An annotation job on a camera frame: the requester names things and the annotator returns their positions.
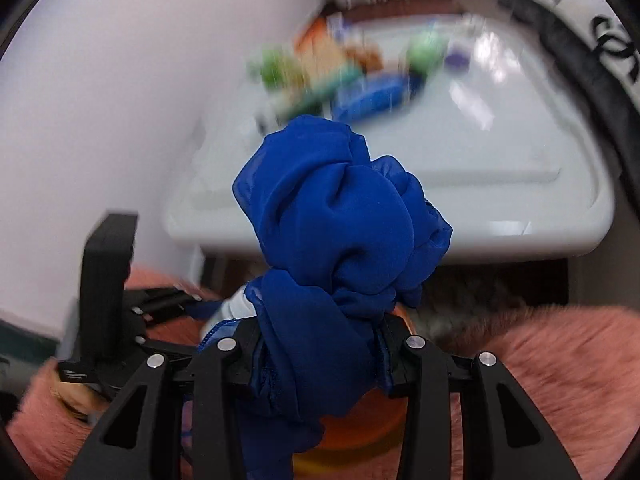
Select brown snack packet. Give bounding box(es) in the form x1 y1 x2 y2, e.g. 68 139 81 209
345 45 385 73

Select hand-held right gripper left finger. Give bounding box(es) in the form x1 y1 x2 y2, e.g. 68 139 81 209
65 319 268 480

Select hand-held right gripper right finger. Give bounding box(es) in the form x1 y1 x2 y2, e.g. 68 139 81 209
377 317 583 480

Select person's left hand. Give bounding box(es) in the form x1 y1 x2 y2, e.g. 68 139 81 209
52 377 108 418

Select white plastic object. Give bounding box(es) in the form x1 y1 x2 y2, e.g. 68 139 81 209
200 284 261 342

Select purple small object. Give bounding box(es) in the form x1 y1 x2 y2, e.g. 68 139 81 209
444 42 474 72

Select teal snack packet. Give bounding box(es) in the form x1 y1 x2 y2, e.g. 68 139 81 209
267 67 363 118

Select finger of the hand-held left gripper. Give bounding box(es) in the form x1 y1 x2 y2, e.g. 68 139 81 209
140 336 200 366
124 284 223 323

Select orange snack packet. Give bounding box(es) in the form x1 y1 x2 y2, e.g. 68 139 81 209
295 17 351 78

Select blue cloth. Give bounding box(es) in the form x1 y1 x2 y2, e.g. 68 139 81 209
197 114 453 480

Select orange plastic bin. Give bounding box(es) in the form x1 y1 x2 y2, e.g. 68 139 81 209
292 305 418 468

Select pink fluffy rug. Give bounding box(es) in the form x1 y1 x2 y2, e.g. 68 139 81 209
7 265 640 480

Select black cloth with printed band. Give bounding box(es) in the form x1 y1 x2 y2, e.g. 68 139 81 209
424 0 640 306

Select white plastic table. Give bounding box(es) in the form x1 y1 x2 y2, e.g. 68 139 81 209
162 7 616 261

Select dark green toy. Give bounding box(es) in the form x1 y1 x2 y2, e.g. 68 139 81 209
249 46 302 92

